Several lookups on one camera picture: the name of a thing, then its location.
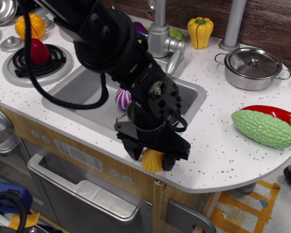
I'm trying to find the front black stove burner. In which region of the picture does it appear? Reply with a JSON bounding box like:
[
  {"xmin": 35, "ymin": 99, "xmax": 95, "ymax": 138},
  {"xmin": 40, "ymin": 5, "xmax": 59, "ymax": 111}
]
[{"xmin": 2, "ymin": 44, "xmax": 73, "ymax": 88}]

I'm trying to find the black braided cable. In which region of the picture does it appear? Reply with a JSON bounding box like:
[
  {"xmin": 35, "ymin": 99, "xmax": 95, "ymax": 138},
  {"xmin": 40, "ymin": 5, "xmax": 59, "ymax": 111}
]
[{"xmin": 18, "ymin": 0, "xmax": 110, "ymax": 110}]

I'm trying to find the steel pot in sink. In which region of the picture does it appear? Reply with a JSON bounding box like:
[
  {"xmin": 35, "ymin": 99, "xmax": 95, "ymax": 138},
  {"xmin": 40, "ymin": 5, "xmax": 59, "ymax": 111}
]
[{"xmin": 116, "ymin": 102, "xmax": 186, "ymax": 126}]

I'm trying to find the lidded steel pot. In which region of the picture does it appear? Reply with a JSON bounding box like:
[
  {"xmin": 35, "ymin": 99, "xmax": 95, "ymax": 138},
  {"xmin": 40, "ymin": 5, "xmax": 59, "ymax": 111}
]
[{"xmin": 214, "ymin": 48, "xmax": 291, "ymax": 91}]

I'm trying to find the orange toy pumpkin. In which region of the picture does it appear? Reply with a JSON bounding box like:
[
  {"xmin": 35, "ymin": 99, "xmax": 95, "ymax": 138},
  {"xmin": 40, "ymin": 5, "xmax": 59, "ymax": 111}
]
[{"xmin": 15, "ymin": 14, "xmax": 46, "ymax": 40}]

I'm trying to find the purple toy eggplant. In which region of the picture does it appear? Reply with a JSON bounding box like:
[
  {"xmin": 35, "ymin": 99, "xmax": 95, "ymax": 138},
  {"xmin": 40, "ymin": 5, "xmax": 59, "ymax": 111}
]
[{"xmin": 133, "ymin": 21, "xmax": 148, "ymax": 40}]

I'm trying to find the green toy bitter gourd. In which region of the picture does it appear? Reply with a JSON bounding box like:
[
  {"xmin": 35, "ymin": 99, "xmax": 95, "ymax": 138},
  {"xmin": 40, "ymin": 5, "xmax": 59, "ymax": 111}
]
[{"xmin": 231, "ymin": 110, "xmax": 291, "ymax": 149}]

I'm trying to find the grey toy faucet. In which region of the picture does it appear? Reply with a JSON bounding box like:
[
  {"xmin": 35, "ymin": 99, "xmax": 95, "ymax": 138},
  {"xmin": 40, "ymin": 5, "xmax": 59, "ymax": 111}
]
[{"xmin": 148, "ymin": 0, "xmax": 186, "ymax": 76}]

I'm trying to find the grey vertical pole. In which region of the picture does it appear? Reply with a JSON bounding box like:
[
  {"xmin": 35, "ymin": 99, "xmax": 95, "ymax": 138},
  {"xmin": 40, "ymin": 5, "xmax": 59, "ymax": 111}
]
[{"xmin": 219, "ymin": 0, "xmax": 246, "ymax": 51}]

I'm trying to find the silver pot lid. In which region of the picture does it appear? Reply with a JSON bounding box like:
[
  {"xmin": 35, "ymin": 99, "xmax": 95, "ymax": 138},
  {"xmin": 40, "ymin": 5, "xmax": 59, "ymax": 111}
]
[{"xmin": 0, "ymin": 0, "xmax": 17, "ymax": 26}]

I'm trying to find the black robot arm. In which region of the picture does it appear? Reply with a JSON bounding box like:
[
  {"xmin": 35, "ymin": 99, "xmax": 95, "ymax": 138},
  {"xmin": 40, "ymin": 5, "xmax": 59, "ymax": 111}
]
[{"xmin": 30, "ymin": 0, "xmax": 191, "ymax": 171}]

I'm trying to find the purple white striped toy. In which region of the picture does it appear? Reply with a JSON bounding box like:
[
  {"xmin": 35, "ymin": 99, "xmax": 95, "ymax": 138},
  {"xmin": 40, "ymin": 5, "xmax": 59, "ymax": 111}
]
[{"xmin": 115, "ymin": 88, "xmax": 131, "ymax": 110}]

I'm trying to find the red toy chili pepper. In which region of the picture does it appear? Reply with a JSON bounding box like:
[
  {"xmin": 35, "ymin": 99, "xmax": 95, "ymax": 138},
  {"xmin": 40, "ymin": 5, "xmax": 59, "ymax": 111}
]
[{"xmin": 242, "ymin": 105, "xmax": 291, "ymax": 126}]

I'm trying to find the yellow toy corn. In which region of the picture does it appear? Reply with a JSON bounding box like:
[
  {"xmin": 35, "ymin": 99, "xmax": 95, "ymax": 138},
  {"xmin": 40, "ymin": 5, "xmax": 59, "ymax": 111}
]
[{"xmin": 141, "ymin": 149, "xmax": 164, "ymax": 173}]

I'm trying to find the red toy fruit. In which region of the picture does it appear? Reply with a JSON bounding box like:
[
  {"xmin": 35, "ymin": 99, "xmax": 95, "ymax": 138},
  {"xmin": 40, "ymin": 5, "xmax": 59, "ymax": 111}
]
[{"xmin": 30, "ymin": 38, "xmax": 50, "ymax": 65}]

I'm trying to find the grey dishwasher door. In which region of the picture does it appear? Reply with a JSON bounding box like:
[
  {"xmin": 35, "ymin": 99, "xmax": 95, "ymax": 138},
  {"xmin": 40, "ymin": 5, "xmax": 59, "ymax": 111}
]
[{"xmin": 27, "ymin": 153, "xmax": 152, "ymax": 233}]

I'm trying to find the blue clamp tool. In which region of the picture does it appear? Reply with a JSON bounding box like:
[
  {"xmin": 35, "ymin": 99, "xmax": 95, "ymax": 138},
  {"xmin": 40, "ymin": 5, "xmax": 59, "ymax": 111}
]
[{"xmin": 0, "ymin": 183, "xmax": 33, "ymax": 214}]

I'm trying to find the grey plastic sink basin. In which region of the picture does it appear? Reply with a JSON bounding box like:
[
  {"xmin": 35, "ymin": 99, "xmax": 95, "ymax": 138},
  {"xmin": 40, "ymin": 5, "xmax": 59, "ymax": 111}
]
[{"xmin": 41, "ymin": 53, "xmax": 208, "ymax": 157}]

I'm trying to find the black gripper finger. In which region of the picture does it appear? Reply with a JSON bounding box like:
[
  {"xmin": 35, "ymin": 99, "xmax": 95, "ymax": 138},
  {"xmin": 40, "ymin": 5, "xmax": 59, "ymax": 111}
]
[
  {"xmin": 162, "ymin": 154, "xmax": 177, "ymax": 171},
  {"xmin": 122, "ymin": 139, "xmax": 144, "ymax": 160}
]

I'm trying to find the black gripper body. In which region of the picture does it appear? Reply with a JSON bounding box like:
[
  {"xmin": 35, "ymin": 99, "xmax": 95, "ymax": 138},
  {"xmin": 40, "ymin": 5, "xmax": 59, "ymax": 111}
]
[{"xmin": 114, "ymin": 118, "xmax": 191, "ymax": 160}]

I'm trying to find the yellow toy bell pepper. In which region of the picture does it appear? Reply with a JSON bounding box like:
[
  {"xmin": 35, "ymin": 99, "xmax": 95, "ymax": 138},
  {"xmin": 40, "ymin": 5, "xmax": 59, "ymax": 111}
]
[{"xmin": 187, "ymin": 17, "xmax": 214, "ymax": 50}]

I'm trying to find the green toy vegetable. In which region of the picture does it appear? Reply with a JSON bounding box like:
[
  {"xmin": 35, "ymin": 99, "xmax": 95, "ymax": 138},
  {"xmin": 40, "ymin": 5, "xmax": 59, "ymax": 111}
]
[{"xmin": 145, "ymin": 26, "xmax": 187, "ymax": 42}]

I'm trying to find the grey stove knob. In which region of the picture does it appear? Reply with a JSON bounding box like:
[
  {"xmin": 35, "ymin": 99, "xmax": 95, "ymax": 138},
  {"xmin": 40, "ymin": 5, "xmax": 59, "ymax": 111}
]
[{"xmin": 0, "ymin": 36, "xmax": 24, "ymax": 52}]

